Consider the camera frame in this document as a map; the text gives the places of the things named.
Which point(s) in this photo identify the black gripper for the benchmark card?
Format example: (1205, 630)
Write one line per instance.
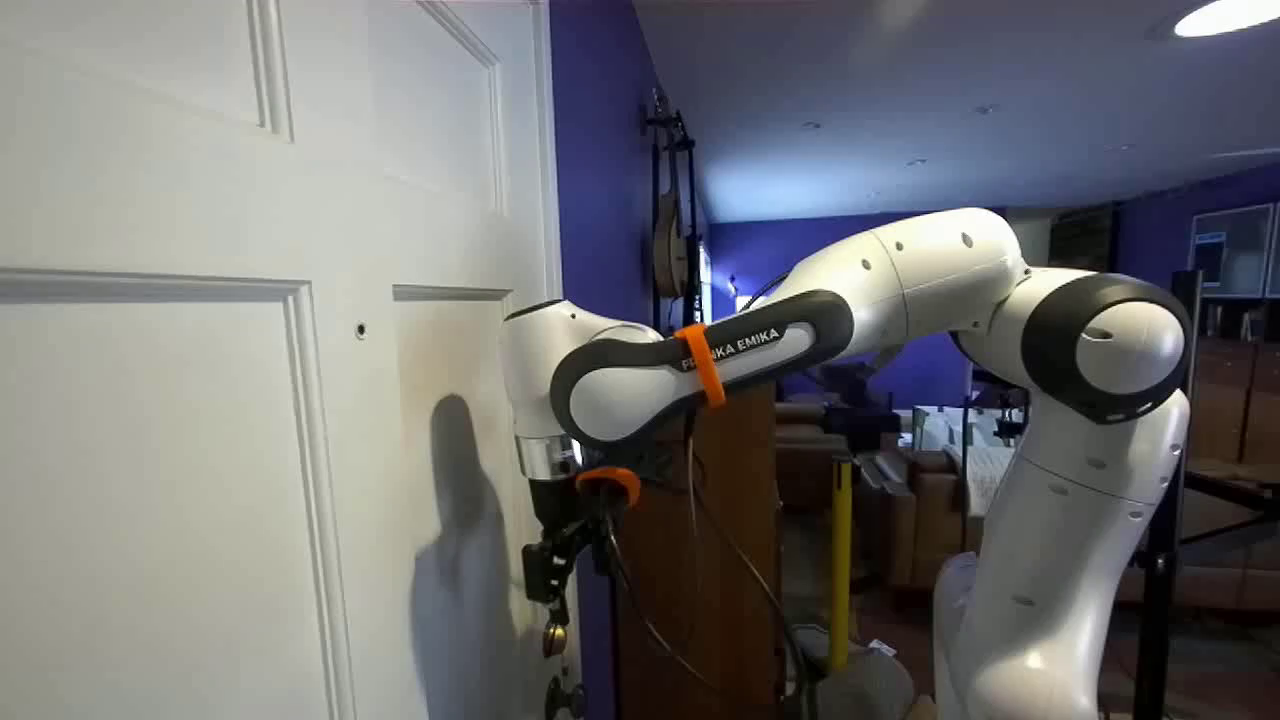
(563, 540)

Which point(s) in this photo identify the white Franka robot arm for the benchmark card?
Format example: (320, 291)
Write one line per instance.
(1066, 533)

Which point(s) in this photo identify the black wall hanging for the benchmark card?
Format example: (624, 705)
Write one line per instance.
(671, 226)

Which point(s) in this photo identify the brown wooden cabinet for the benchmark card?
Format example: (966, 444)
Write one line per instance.
(700, 561)

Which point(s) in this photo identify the brown cardboard box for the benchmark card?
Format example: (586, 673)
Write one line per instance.
(932, 527)

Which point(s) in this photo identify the white panel door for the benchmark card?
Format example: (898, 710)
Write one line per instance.
(546, 145)
(174, 442)

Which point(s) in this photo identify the black side table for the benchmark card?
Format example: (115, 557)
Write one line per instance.
(1235, 482)

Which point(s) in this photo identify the yellow pole stand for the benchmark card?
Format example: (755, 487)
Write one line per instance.
(843, 561)

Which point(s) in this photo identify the white ceiling light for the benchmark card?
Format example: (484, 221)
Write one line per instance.
(1225, 17)

